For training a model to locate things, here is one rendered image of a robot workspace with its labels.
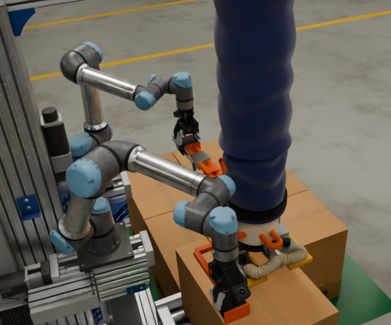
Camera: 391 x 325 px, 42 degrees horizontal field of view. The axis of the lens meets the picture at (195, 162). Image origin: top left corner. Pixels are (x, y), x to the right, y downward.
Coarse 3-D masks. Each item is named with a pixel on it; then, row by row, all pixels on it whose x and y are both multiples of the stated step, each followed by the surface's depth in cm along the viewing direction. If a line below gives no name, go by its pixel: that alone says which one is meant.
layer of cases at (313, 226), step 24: (216, 144) 361; (192, 168) 339; (144, 192) 322; (168, 192) 320; (288, 192) 312; (144, 216) 303; (168, 216) 301; (288, 216) 294; (312, 216) 292; (168, 240) 284; (192, 240) 283; (312, 240) 277; (336, 240) 283; (168, 264) 269; (312, 264) 286; (336, 264) 295; (168, 288) 285
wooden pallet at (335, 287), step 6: (132, 228) 357; (132, 234) 366; (150, 270) 331; (156, 282) 322; (336, 282) 304; (318, 288) 303; (324, 288) 302; (330, 288) 305; (336, 288) 307; (162, 294) 320; (324, 294) 310; (330, 294) 308; (336, 294) 311
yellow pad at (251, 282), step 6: (210, 240) 197; (246, 252) 190; (240, 258) 184; (246, 258) 187; (252, 258) 188; (240, 264) 185; (258, 264) 185; (240, 270) 182; (246, 276) 180; (252, 282) 178; (258, 282) 179
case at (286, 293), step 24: (192, 264) 213; (192, 288) 214; (264, 288) 200; (288, 288) 199; (312, 288) 198; (192, 312) 227; (216, 312) 192; (264, 312) 190; (288, 312) 190; (312, 312) 189; (336, 312) 188
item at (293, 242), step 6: (288, 240) 190; (294, 240) 194; (282, 246) 191; (288, 246) 191; (282, 252) 189; (288, 252) 188; (306, 258) 186; (312, 258) 186; (294, 264) 184; (300, 264) 184
